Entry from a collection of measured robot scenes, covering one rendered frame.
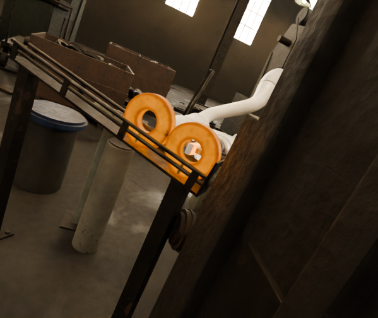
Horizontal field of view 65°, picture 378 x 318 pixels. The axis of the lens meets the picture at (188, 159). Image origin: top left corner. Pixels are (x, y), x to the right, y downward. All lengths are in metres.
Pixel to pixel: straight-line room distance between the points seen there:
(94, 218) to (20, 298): 0.37
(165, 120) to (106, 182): 0.51
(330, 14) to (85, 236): 1.21
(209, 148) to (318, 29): 0.43
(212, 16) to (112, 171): 11.90
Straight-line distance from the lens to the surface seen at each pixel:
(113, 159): 1.20
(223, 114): 1.25
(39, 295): 1.25
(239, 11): 9.03
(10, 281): 1.28
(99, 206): 1.30
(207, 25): 12.84
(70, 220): 1.60
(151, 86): 4.58
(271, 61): 6.96
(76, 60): 2.98
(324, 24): 0.43
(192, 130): 0.78
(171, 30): 12.61
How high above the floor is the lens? 0.91
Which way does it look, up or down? 16 degrees down
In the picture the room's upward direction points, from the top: 24 degrees clockwise
